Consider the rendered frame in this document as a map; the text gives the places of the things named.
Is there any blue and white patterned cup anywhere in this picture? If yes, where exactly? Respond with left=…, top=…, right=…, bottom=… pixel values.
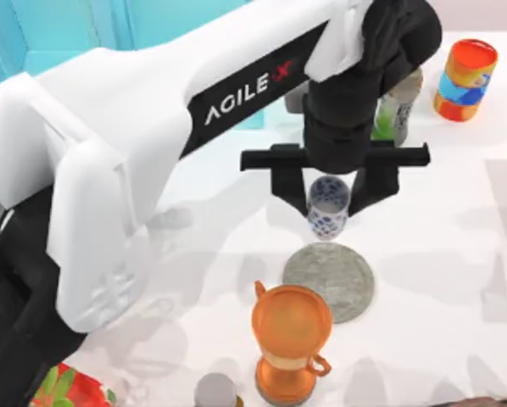
left=305, top=176, right=350, bottom=243

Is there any green bottle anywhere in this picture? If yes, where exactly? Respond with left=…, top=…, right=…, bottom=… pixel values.
left=370, top=67, right=425, bottom=148

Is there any pale grey rounded box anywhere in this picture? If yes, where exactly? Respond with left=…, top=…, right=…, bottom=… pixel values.
left=284, top=82, right=310, bottom=115

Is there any grey round coaster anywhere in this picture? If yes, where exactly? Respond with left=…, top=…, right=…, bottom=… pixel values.
left=281, top=242, right=376, bottom=326

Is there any orange and blue can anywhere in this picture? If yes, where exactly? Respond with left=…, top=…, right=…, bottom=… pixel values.
left=432, top=38, right=499, bottom=123

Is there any dark brown object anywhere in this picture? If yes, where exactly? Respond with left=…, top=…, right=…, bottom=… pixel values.
left=444, top=395, right=507, bottom=407

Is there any red and green plant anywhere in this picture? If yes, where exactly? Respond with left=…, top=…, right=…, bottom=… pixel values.
left=30, top=363, right=120, bottom=407

